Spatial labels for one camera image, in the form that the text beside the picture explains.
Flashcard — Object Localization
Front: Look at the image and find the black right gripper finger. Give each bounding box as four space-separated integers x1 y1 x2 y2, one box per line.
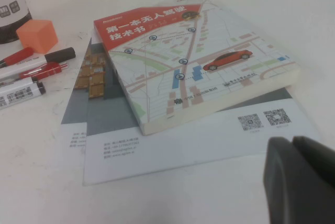
263 136 335 224

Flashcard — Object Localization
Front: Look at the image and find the red clear gel pen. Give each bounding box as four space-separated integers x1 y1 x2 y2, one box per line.
0 61 68 86

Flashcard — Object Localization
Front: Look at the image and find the slim red black pen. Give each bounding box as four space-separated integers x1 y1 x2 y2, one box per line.
0 47 35 69

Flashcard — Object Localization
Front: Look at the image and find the black mesh pen holder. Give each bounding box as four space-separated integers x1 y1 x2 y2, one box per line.
0 0 34 45

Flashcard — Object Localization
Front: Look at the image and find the brochure with QR codes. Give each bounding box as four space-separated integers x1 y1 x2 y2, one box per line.
82 51 323 187

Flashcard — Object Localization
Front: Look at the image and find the book with map cover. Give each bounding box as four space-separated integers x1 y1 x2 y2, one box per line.
93 0 301 136

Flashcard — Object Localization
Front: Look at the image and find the brochure with grey photo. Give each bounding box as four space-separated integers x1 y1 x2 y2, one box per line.
59 37 107 157

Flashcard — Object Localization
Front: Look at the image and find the white marker black cap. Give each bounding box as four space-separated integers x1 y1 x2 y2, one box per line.
0 47 77 80

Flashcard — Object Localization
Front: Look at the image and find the lower grey black marker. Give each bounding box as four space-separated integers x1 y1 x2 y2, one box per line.
0 80 47 111

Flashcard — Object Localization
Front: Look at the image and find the orange foam cube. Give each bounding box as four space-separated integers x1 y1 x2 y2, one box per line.
16 19 59 54

